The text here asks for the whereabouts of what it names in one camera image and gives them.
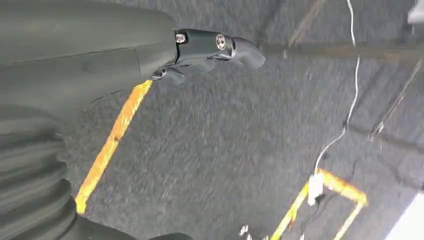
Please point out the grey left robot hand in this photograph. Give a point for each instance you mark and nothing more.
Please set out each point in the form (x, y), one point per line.
(76, 49)

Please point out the yellow floor tape outline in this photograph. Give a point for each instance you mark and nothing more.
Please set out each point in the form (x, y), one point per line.
(344, 188)

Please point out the white object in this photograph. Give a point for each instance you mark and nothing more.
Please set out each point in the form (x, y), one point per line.
(416, 11)

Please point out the white panel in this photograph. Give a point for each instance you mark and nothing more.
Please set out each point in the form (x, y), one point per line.
(409, 222)

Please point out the yellow floor tape line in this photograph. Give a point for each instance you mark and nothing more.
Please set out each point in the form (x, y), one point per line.
(112, 139)

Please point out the white power plug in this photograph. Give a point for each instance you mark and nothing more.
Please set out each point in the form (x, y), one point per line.
(315, 188)

